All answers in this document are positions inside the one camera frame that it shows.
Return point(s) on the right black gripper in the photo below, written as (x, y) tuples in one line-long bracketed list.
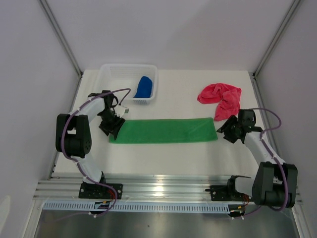
[(225, 129)]

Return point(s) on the aluminium rail frame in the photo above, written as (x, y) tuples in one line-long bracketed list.
[(140, 188)]

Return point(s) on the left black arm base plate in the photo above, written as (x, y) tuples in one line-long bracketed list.
[(94, 191)]

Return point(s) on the white slotted cable duct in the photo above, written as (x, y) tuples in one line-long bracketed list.
[(204, 208)]

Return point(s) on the aluminium corner post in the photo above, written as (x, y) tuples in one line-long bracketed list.
[(46, 8), (286, 20)]

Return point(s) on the green towel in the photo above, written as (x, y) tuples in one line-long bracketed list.
[(166, 131)]

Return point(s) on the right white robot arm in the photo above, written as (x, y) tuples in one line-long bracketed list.
[(275, 183)]

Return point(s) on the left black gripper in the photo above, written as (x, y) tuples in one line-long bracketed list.
[(113, 128)]

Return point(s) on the left aluminium corner post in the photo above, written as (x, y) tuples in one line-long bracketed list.
[(46, 8)]

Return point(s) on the white plastic basket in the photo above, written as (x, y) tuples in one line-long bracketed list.
[(114, 76)]

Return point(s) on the pink towel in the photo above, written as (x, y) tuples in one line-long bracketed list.
[(227, 98)]

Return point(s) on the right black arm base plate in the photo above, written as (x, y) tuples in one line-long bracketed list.
[(236, 189)]

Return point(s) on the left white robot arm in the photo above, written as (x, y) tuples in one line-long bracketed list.
[(73, 134)]

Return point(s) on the blue towel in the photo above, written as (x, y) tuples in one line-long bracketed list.
[(144, 89)]

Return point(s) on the right aluminium corner post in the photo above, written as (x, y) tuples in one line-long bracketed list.
[(286, 20)]

